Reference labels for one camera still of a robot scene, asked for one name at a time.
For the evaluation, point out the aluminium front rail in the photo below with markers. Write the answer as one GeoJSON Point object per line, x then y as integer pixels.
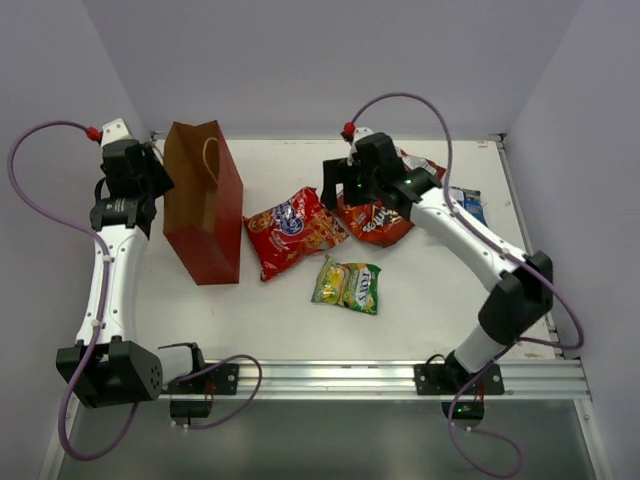
{"type": "Point", "coordinates": [393, 380]}

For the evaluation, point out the green Fox's candy bag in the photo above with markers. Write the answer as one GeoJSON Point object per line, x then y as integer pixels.
{"type": "Point", "coordinates": [348, 285]}

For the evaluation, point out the aluminium rail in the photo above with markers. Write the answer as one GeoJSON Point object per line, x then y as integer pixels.
{"type": "Point", "coordinates": [393, 380]}
{"type": "Point", "coordinates": [499, 140]}

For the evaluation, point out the red patterned cookie bag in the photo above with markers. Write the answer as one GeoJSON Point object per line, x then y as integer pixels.
{"type": "Point", "coordinates": [287, 233]}

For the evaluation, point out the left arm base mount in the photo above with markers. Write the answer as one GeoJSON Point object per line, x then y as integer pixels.
{"type": "Point", "coordinates": [193, 399]}

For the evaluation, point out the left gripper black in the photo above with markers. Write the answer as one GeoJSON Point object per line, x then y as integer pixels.
{"type": "Point", "coordinates": [157, 176]}

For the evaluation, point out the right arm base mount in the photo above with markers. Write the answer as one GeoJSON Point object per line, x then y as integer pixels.
{"type": "Point", "coordinates": [440, 380]}

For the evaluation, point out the red brown paper bag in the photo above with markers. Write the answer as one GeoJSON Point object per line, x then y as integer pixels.
{"type": "Point", "coordinates": [203, 218]}

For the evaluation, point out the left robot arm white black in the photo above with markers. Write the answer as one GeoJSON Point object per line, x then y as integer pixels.
{"type": "Point", "coordinates": [107, 366]}

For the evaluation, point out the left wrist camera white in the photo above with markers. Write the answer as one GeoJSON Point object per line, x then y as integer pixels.
{"type": "Point", "coordinates": [115, 131]}

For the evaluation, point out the aluminium right side rail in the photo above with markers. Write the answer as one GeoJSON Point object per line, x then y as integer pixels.
{"type": "Point", "coordinates": [499, 140]}

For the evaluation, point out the red Doritos chip bag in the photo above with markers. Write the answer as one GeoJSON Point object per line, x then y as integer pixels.
{"type": "Point", "coordinates": [373, 223]}

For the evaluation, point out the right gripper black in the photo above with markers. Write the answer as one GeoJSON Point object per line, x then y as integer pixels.
{"type": "Point", "coordinates": [335, 171]}

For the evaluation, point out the blue salt vinegar chip bag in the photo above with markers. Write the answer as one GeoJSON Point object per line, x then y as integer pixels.
{"type": "Point", "coordinates": [467, 210]}

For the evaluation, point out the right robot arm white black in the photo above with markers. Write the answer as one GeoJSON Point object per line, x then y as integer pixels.
{"type": "Point", "coordinates": [517, 283]}

